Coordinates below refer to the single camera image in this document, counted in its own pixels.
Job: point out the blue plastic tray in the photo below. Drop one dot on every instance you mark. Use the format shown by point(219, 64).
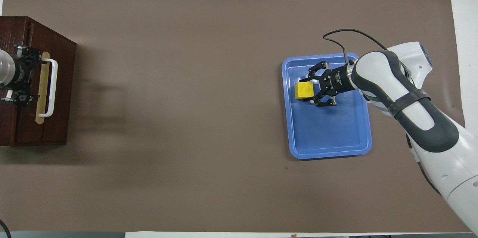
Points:
point(328, 129)

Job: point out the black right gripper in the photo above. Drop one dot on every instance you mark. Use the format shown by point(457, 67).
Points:
point(338, 79)

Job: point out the dark wooden cabinet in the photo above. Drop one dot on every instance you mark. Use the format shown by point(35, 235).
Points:
point(7, 129)

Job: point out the brown table mat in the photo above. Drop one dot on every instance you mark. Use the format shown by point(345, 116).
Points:
point(186, 99)

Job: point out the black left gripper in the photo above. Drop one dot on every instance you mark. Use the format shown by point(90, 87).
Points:
point(23, 70)

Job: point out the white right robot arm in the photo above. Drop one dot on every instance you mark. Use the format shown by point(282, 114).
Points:
point(418, 111)

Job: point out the yellow cube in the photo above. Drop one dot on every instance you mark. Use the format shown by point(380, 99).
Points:
point(304, 91)

